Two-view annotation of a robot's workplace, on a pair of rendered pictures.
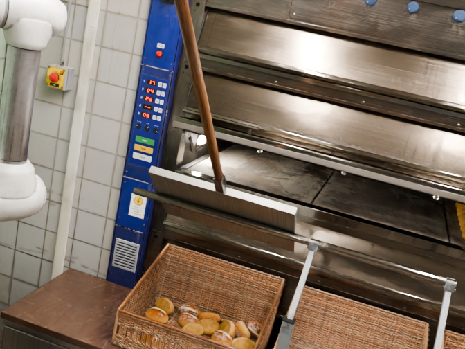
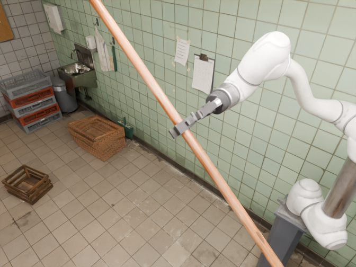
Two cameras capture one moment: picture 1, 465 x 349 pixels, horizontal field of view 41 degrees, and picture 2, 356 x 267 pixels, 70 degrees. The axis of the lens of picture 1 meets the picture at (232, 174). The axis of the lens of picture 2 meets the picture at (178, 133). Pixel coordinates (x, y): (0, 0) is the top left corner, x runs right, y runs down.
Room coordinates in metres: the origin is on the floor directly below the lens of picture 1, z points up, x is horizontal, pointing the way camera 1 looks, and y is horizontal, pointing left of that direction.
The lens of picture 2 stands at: (1.62, -0.34, 2.40)
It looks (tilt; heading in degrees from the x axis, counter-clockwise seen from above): 38 degrees down; 119
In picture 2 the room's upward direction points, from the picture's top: straight up
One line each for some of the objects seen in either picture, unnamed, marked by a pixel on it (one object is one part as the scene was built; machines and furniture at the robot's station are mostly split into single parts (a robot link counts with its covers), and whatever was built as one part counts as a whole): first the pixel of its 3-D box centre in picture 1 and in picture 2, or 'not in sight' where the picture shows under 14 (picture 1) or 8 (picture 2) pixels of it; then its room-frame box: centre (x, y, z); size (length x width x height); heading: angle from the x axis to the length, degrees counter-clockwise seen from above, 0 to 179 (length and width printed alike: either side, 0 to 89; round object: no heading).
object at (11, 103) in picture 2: not in sight; (28, 92); (-1.98, 1.55, 0.53); 0.60 x 0.40 x 0.16; 73
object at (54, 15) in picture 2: not in sight; (55, 19); (-1.78, 2.22, 1.44); 0.28 x 0.11 x 0.38; 166
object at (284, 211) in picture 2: not in sight; (294, 207); (1.80, 0.89, 1.03); 0.22 x 0.18 x 0.06; 167
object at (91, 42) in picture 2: not in sight; (91, 44); (-0.95, 2.02, 1.28); 0.09 x 0.09 x 0.20; 76
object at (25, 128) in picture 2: not in sight; (38, 117); (-1.98, 1.56, 0.08); 0.60 x 0.40 x 0.16; 78
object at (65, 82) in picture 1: (59, 77); not in sight; (2.73, 0.84, 1.46); 0.10 x 0.07 x 0.10; 76
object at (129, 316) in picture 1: (203, 309); not in sight; (2.29, 0.01, 0.72); 0.56 x 0.49 x 0.28; 77
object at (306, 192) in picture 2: not in sight; (305, 196); (1.83, 0.87, 1.17); 0.18 x 0.16 x 0.22; 128
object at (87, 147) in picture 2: not in sight; (98, 140); (-0.66, 1.53, 0.14); 0.56 x 0.49 x 0.28; 172
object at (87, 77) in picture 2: not in sight; (78, 79); (-1.33, 1.98, 0.71); 0.47 x 0.36 x 0.91; 166
